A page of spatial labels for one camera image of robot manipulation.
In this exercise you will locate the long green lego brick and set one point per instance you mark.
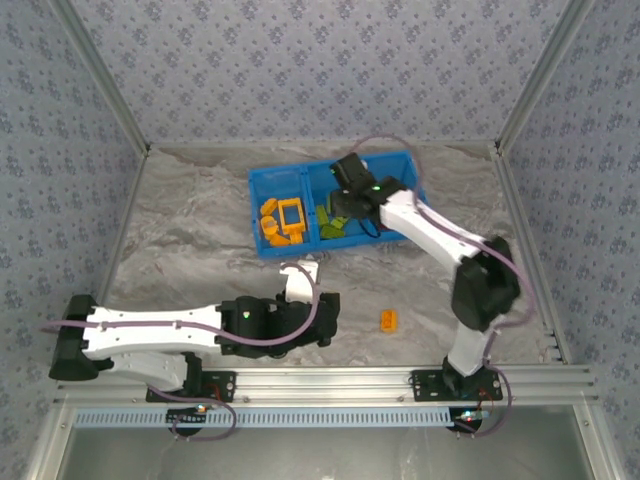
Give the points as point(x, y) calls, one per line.
point(322, 216)

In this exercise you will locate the yellow lego brick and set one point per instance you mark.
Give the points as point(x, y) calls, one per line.
point(269, 205)
point(298, 238)

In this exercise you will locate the yellow lego window frame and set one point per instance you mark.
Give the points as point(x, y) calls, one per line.
point(281, 217)

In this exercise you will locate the orange lego brick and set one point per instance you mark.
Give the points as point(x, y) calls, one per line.
point(281, 242)
point(390, 321)

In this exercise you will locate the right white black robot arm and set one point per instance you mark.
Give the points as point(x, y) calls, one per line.
point(430, 225)

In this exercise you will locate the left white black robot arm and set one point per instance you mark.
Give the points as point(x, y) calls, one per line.
point(150, 330)

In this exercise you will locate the blue three-compartment plastic bin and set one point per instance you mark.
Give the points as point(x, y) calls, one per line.
point(280, 185)

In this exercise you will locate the grey metal lower tray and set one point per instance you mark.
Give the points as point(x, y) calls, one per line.
point(320, 455)

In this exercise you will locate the black left controller board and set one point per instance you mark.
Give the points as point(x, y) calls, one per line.
point(187, 417)

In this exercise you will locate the black controller board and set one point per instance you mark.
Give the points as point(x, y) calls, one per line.
point(187, 417)
point(467, 419)

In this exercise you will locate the black right controller board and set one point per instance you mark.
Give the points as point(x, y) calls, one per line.
point(467, 419)

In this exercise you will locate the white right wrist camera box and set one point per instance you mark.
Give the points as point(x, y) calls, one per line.
point(366, 164)

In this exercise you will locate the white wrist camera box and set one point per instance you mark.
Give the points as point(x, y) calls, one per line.
point(366, 164)
point(300, 285)

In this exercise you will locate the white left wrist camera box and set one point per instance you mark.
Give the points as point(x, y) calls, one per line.
point(300, 285)

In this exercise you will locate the aluminium mounting rail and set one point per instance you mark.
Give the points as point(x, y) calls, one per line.
point(325, 385)

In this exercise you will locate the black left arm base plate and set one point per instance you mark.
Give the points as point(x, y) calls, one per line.
point(220, 387)

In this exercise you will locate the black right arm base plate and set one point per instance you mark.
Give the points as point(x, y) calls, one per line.
point(425, 387)

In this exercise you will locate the aluminium right side rail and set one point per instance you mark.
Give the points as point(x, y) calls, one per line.
point(524, 225)

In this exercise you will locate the aluminium left side rail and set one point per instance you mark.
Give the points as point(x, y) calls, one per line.
point(122, 225)

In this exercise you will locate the aluminium right frame post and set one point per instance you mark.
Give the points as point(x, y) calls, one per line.
point(541, 75)

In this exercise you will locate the aluminium frame post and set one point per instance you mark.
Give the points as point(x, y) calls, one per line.
point(541, 75)
point(104, 75)

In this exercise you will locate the aluminium left frame post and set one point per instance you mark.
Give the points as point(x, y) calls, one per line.
point(104, 75)

